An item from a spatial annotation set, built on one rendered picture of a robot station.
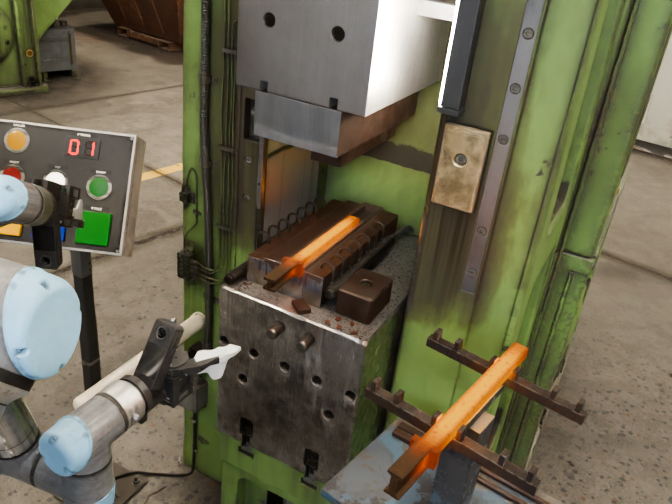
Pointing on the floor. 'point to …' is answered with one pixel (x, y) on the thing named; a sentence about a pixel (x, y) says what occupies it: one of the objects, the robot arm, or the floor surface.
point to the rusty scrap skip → (149, 21)
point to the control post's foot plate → (130, 486)
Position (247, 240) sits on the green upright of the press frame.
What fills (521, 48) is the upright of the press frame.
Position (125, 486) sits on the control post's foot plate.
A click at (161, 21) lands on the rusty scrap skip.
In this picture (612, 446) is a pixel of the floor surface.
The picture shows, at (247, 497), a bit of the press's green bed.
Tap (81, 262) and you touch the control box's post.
